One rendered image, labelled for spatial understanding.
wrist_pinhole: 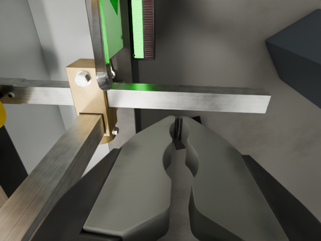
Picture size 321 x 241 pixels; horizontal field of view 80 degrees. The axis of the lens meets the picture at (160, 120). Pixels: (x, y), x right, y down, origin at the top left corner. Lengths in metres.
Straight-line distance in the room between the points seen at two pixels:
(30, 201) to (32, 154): 0.35
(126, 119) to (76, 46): 0.21
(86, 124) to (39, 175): 0.10
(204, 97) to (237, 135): 1.13
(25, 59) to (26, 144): 0.19
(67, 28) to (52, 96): 0.23
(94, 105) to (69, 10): 0.28
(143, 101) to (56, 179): 0.16
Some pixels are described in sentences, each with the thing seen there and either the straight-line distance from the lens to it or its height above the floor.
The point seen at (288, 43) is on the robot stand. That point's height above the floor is 0.19.
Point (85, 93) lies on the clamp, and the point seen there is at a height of 0.84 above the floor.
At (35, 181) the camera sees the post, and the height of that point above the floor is 0.98.
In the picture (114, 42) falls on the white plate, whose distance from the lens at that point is 0.36.
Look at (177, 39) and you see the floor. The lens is 1.11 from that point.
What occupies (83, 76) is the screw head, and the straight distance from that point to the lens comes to 0.28.
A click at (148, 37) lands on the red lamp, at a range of 0.40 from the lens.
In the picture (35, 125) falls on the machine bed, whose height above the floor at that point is 0.73.
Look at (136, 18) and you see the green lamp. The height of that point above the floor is 0.70.
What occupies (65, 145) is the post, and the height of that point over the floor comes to 0.92.
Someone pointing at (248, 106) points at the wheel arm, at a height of 0.83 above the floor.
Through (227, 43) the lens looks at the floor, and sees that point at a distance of 1.15.
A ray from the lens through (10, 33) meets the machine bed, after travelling 0.52.
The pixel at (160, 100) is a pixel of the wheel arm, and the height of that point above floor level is 0.83.
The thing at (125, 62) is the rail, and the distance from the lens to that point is 0.42.
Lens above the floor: 1.10
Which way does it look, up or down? 58 degrees down
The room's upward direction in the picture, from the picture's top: 173 degrees counter-clockwise
